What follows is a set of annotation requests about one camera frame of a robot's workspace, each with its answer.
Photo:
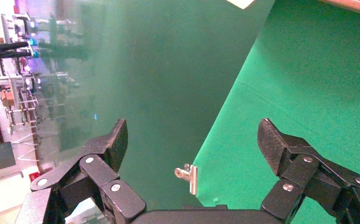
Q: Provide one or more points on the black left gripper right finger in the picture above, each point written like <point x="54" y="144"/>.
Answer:
<point x="303" y="176"/>

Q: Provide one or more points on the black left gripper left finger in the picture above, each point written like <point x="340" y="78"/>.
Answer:
<point x="99" y="168"/>

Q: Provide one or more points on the green table cloth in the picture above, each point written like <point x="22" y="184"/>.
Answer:
<point x="306" y="92"/>

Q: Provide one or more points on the silver metal binder clip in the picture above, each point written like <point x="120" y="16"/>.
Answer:
<point x="192" y="181"/>

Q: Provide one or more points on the metal storage shelving rack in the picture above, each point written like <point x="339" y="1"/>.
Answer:
<point x="19" y="109"/>

